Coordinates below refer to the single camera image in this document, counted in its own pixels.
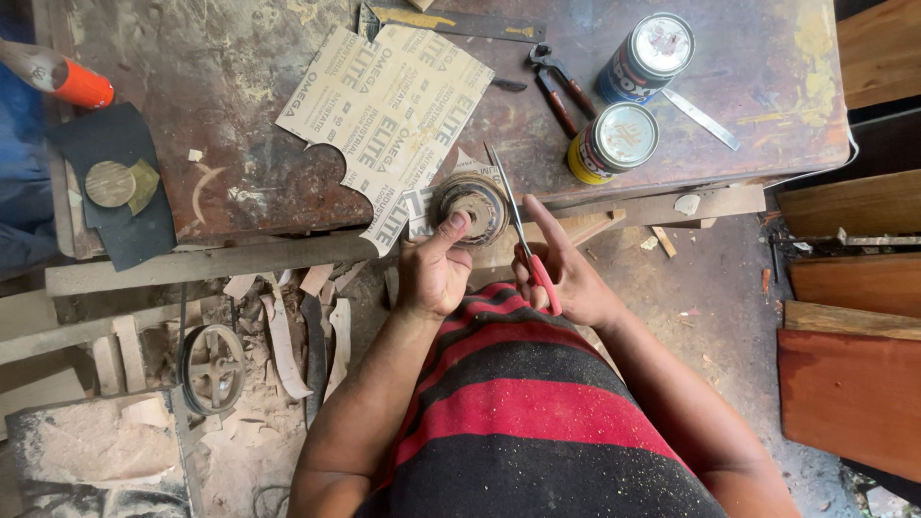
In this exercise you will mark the person's left hand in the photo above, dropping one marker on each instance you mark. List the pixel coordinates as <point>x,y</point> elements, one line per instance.
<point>428,277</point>

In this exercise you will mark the person's right hand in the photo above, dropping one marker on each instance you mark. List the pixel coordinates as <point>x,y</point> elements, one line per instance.
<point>572,284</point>

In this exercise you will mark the small printed sandpaper piece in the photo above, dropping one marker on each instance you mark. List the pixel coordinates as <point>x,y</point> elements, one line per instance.
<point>421,210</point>

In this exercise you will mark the round wooden sanding disc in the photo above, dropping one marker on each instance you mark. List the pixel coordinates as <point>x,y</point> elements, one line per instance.
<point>478,205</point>

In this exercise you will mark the small wooden stick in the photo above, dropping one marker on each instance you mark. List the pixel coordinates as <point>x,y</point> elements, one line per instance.
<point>664,242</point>

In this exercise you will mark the pale wooden slat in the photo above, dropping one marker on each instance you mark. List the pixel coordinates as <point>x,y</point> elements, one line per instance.
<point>647,206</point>

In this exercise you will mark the red black striped shirt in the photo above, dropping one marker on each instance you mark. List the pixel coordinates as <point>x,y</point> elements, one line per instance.
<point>525,417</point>

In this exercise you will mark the yellow glue tin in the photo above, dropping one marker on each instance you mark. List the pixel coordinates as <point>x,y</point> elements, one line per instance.
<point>611,144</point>

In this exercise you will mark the heap of wood offcuts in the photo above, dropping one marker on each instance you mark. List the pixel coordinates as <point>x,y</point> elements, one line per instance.
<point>284,338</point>

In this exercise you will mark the large printed sandpaper sheet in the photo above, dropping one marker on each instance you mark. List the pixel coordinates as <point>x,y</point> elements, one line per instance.
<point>392,108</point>

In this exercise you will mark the small dark metal piece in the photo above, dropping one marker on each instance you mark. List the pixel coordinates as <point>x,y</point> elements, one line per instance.
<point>509,85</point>

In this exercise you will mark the thin metal blade strip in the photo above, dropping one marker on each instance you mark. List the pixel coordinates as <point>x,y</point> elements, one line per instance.
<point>701,119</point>

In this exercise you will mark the long wooden plank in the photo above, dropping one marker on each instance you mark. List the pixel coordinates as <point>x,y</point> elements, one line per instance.
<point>216,260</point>

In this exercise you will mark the metal pulley wheel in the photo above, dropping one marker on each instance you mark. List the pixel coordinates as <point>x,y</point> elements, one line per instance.
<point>212,368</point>

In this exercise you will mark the blue glue tin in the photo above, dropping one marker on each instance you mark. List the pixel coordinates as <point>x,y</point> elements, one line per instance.
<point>644,57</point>

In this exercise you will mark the dark flat metal bar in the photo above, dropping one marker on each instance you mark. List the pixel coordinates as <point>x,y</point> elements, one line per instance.
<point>460,23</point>

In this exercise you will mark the narrow pale wooden board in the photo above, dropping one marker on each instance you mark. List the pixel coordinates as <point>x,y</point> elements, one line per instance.
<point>842,320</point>

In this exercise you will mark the reddish wooden board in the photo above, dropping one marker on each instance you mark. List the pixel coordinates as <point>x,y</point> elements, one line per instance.
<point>856,284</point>

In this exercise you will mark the rusty metal rod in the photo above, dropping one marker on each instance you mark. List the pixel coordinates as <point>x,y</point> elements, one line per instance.
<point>863,240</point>

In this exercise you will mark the yellowish sandpaper scrap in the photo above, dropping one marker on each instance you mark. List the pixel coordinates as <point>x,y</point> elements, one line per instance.
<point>146,185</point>

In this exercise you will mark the large red wooden board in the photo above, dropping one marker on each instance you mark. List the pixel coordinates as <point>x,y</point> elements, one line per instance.
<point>849,403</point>

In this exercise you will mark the dark sandpaper sheet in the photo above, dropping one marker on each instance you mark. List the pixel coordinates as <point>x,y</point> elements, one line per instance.
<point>115,230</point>

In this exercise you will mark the small flat wooden disc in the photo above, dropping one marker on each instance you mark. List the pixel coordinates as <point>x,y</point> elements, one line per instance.
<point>110,184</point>

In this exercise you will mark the dusty machine base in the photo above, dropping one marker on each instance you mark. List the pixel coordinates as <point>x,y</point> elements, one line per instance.
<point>86,446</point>

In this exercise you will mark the light brown wooden board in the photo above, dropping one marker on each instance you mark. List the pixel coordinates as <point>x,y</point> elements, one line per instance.
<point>881,50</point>

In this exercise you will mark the blue cloth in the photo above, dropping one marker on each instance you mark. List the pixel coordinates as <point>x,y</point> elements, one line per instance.
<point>21,180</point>

